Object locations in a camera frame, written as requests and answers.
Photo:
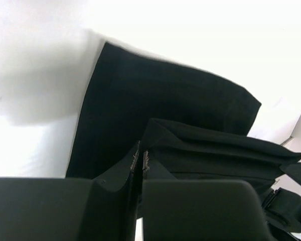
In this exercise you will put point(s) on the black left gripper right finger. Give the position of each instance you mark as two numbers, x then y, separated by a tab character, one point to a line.
187	196

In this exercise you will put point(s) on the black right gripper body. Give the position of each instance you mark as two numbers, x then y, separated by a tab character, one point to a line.
283	207

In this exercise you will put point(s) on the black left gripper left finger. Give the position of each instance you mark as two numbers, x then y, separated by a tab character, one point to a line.
103	208

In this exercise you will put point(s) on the black skirt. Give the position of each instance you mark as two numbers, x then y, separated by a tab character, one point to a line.
170	121

